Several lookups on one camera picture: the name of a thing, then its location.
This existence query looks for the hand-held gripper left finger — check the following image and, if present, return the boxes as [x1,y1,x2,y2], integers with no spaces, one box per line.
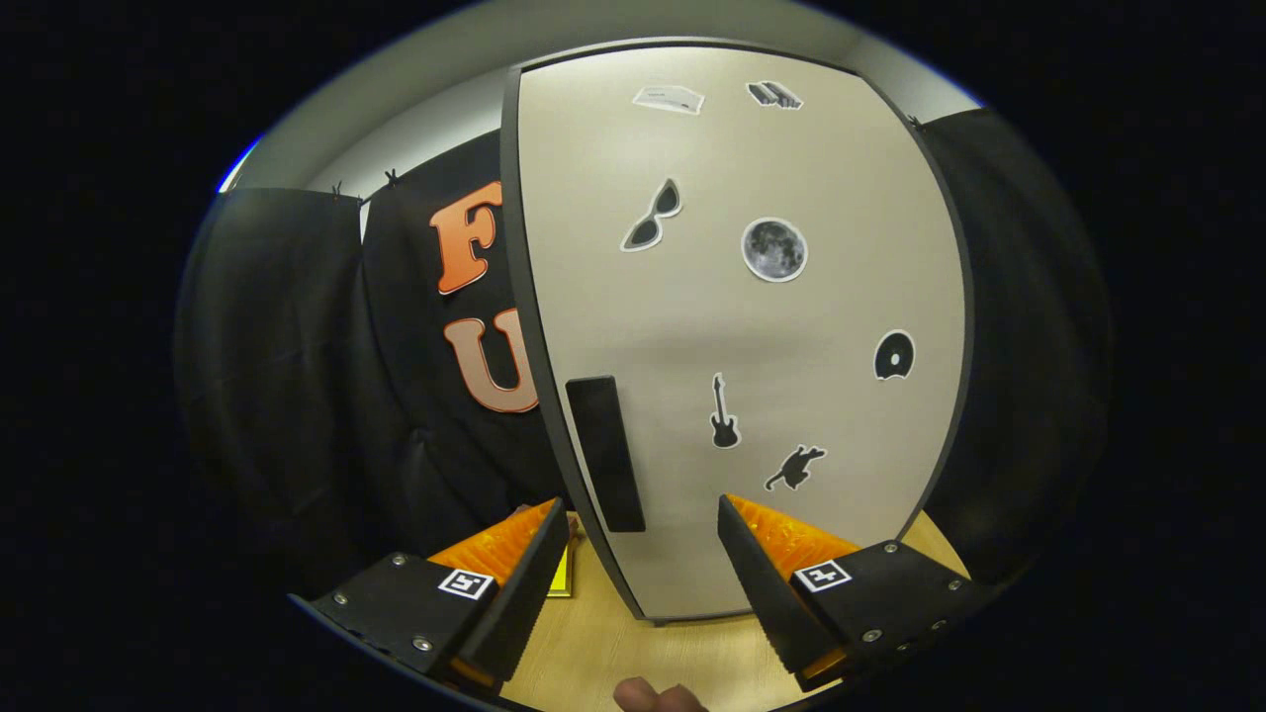
[289,497,571,693]

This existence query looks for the beige shoe cabinet door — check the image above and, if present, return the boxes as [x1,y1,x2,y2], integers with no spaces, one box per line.
[516,46,967,622]

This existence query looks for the black backdrop cloth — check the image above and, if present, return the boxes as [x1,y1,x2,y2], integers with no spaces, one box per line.
[176,107,1114,594]

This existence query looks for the grey shoe cabinet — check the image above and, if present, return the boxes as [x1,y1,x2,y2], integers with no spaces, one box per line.
[499,38,977,626]

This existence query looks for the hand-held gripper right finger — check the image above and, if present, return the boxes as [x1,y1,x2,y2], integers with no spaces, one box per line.
[717,494,995,693]

